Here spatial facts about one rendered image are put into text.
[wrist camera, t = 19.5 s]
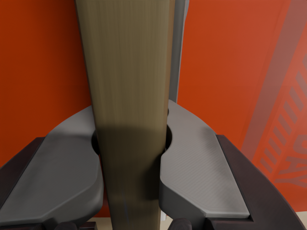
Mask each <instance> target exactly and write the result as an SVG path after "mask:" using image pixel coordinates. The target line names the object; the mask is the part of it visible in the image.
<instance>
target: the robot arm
mask: <svg viewBox="0 0 307 230"><path fill-rule="evenodd" d="M165 148H166V149H167V151H166V152H165V153H164V154H163V155H162V156H161V164H160V181H159V207H160V209H161V210H162V211H163V212H164V213H165V214H167V215H168V216H169V217H170V218H172V219H173V220H172V222H171V224H170V226H169V228H168V229H167V230H307V229H306V228H305V226H304V224H303V223H302V221H301V220H300V218H299V217H298V215H297V214H296V212H295V211H294V209H293V208H292V207H291V206H290V204H289V203H288V202H287V200H286V199H285V198H284V196H283V195H282V194H281V193H280V192H279V190H278V189H277V188H276V187H275V186H274V185H273V184H272V183H271V181H270V180H269V179H268V178H267V177H266V176H265V175H264V174H263V173H262V172H261V171H260V170H259V169H258V168H257V167H256V166H255V165H254V164H253V163H252V162H251V161H250V160H249V159H248V158H247V157H246V156H245V155H244V154H243V153H242V152H241V151H240V150H239V149H238V148H237V147H236V146H235V145H234V144H233V143H232V142H231V141H230V140H229V139H228V138H227V137H226V136H225V135H217V134H216V133H215V131H214V130H213V129H212V128H211V127H209V126H208V125H207V124H206V123H205V122H204V121H202V120H201V119H200V118H199V117H197V116H196V115H194V114H193V113H191V112H189V111H188V110H186V109H185V108H183V107H181V106H180V105H178V104H176V103H175V102H173V101H172V100H169V102H168V116H167V130H166V144H165ZM99 153H100V152H99V146H98V141H97V135H96V130H95V122H94V117H93V111H92V106H91V105H90V106H88V107H87V108H85V109H83V110H81V111H80V112H78V113H76V114H74V115H73V116H71V117H69V118H67V119H66V120H64V121H63V122H62V123H60V124H59V125H58V126H56V127H55V128H54V129H53V130H51V131H50V132H49V133H48V134H47V135H46V136H45V137H36V138H35V139H34V140H33V141H32V142H30V143H29V144H28V145H27V146H26V147H24V148H23V149H22V150H21V151H19V152H18V153H17V154H16V155H15V156H14V157H13V158H11V159H10V160H9V161H8V162H6V163H5V164H4V165H3V166H2V167H0V230H79V228H80V226H81V225H82V224H84V223H85V222H86V221H88V220H89V219H91V218H92V217H93V216H95V215H96V214H97V213H98V212H99V211H100V210H101V208H102V205H103V194H104V181H103V176H102V171H101V165H100V160H99Z"/></svg>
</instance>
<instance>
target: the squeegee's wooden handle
mask: <svg viewBox="0 0 307 230"><path fill-rule="evenodd" d="M74 6H75V11H76V17H77V23H78V28H79V35H80V41H81V46H82V52H83V57H84V63H85V70H86V76H87V82H88V87H89V93H90V100H91V106H92V111H93V117H94V122H95V130H96V135H97V141H98V146H99V152H100V157H101V165H102V171H103V176H104V181H105V187H106V194H107V200H108V205H109V211H110V217H111V224H112V230H160V218H161V209H160V207H159V181H160V164H161V156H162V155H163V154H164V153H165V144H166V130H167V116H168V102H169V82H170V68H171V55H172V41H173V27H174V13H175V0H74Z"/></svg>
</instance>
